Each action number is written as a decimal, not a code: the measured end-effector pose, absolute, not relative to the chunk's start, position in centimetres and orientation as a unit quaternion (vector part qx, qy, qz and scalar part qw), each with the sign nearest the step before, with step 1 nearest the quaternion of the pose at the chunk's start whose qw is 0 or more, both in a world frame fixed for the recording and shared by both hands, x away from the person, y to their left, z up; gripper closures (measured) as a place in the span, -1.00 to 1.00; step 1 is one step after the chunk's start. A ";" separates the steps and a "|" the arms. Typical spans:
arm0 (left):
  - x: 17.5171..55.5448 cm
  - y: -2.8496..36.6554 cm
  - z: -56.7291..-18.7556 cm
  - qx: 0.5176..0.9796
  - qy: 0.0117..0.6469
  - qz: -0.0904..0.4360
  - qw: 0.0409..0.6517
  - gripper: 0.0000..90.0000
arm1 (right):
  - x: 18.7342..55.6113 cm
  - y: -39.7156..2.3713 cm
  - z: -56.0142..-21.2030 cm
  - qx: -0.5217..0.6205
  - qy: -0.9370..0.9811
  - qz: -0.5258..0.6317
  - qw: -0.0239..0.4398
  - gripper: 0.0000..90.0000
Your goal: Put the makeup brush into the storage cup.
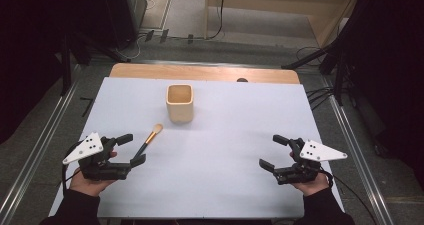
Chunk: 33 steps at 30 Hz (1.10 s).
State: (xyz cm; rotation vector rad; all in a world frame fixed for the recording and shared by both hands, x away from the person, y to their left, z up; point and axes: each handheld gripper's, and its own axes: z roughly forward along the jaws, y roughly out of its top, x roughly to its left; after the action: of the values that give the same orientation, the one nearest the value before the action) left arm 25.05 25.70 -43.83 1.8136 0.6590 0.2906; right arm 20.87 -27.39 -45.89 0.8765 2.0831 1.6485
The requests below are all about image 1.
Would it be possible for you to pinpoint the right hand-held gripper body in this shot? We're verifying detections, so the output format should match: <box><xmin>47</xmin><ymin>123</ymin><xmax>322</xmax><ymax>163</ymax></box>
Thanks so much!
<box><xmin>273</xmin><ymin>138</ymin><xmax>348</xmax><ymax>186</ymax></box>

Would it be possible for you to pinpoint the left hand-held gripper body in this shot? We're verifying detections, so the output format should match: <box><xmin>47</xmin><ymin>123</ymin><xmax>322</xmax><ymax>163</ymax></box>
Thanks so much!
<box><xmin>62</xmin><ymin>132</ymin><xmax>132</xmax><ymax>181</ymax></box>

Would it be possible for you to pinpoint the makeup brush with black handle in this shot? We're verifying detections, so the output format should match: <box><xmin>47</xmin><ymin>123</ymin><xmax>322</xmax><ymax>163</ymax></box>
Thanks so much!
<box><xmin>133</xmin><ymin>123</ymin><xmax>164</xmax><ymax>160</ymax></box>

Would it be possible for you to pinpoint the beige square cup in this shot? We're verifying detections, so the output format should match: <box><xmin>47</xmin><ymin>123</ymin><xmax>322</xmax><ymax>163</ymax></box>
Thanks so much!
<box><xmin>165</xmin><ymin>83</ymin><xmax>195</xmax><ymax>124</ymax></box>

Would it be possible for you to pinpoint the person's right hand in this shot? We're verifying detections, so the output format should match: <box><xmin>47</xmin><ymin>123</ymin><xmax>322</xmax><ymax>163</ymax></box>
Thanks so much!
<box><xmin>289</xmin><ymin>151</ymin><xmax>331</xmax><ymax>197</ymax></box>

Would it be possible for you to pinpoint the person's left hand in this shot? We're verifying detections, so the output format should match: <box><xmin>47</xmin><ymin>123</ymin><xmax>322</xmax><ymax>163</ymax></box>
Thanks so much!
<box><xmin>69</xmin><ymin>150</ymin><xmax>118</xmax><ymax>198</ymax></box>

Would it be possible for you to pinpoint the white table mat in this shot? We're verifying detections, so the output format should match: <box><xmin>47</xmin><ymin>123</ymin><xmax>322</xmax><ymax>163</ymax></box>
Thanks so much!
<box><xmin>48</xmin><ymin>77</ymin><xmax>346</xmax><ymax>219</ymax></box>

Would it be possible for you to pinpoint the black metal stand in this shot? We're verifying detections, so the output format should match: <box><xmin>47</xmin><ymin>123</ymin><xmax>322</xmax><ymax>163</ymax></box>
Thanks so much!
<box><xmin>59</xmin><ymin>29</ymin><xmax>132</xmax><ymax>97</ymax></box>
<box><xmin>280</xmin><ymin>41</ymin><xmax>349</xmax><ymax>107</ymax></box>

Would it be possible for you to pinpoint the dark curtain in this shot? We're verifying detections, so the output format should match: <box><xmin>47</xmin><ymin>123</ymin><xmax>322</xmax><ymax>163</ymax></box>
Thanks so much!
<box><xmin>336</xmin><ymin>0</ymin><xmax>424</xmax><ymax>188</ymax></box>
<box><xmin>0</xmin><ymin>0</ymin><xmax>111</xmax><ymax>144</ymax></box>

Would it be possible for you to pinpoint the black cabinet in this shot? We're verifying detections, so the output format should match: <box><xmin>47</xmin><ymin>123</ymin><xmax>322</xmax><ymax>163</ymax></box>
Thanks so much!
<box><xmin>99</xmin><ymin>0</ymin><xmax>148</xmax><ymax>50</ymax></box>

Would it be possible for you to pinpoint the light wooden platform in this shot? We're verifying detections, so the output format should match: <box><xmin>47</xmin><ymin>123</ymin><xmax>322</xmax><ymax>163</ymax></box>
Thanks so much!
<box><xmin>203</xmin><ymin>0</ymin><xmax>364</xmax><ymax>49</ymax></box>

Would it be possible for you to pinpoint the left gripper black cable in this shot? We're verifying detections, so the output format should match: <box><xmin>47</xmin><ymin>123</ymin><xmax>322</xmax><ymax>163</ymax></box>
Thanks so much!
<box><xmin>61</xmin><ymin>140</ymin><xmax>83</xmax><ymax>197</ymax></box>

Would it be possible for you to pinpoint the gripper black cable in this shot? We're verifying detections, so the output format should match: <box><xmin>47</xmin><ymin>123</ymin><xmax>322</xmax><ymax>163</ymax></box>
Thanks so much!
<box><xmin>318</xmin><ymin>166</ymin><xmax>379</xmax><ymax>225</ymax></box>
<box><xmin>61</xmin><ymin>140</ymin><xmax>83</xmax><ymax>197</ymax></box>

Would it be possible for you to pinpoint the aluminium floor rail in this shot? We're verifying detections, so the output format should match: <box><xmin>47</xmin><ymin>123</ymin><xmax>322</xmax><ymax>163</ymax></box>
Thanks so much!
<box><xmin>0</xmin><ymin>63</ymin><xmax>83</xmax><ymax>225</ymax></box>
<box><xmin>319</xmin><ymin>76</ymin><xmax>397</xmax><ymax>225</ymax></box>

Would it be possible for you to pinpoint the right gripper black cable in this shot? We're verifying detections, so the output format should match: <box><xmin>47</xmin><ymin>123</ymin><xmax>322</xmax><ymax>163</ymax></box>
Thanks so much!
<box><xmin>318</xmin><ymin>166</ymin><xmax>379</xmax><ymax>225</ymax></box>

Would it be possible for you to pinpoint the bundle of black floor cables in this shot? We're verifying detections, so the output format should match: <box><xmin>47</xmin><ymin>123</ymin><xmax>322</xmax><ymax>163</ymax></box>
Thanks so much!
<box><xmin>305</xmin><ymin>85</ymin><xmax>335</xmax><ymax>112</ymax></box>

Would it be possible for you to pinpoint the white floor cable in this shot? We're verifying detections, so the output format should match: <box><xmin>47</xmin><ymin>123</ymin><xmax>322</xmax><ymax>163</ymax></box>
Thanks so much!
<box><xmin>114</xmin><ymin>33</ymin><xmax>149</xmax><ymax>61</ymax></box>

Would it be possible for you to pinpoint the thin black looped cable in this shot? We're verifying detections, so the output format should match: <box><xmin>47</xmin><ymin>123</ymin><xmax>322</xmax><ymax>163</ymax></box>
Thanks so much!
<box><xmin>295</xmin><ymin>45</ymin><xmax>331</xmax><ymax>65</ymax></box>

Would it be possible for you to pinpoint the black hanging cable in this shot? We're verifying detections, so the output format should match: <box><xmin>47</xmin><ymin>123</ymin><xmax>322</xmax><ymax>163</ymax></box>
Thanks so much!
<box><xmin>205</xmin><ymin>0</ymin><xmax>228</xmax><ymax>41</ymax></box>

